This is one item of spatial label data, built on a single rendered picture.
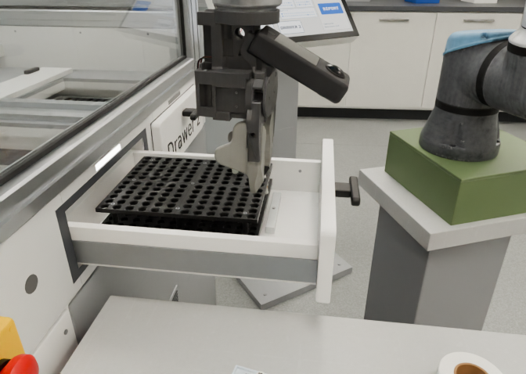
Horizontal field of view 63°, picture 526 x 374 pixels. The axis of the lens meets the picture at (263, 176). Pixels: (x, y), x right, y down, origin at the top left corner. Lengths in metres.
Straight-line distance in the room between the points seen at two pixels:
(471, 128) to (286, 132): 0.93
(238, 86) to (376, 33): 3.12
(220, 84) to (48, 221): 0.26
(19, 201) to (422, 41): 3.37
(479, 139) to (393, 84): 2.81
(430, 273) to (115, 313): 0.62
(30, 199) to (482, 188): 0.72
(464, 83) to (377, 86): 2.81
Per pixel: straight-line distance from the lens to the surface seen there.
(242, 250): 0.54
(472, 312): 1.13
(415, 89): 3.73
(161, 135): 0.84
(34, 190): 0.54
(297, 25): 1.52
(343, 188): 0.62
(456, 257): 0.98
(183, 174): 0.68
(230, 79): 0.48
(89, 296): 0.68
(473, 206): 0.88
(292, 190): 0.76
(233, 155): 0.51
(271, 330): 0.61
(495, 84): 0.82
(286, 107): 1.65
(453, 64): 0.88
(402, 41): 3.62
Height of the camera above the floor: 1.20
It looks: 27 degrees down
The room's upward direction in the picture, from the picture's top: straight up
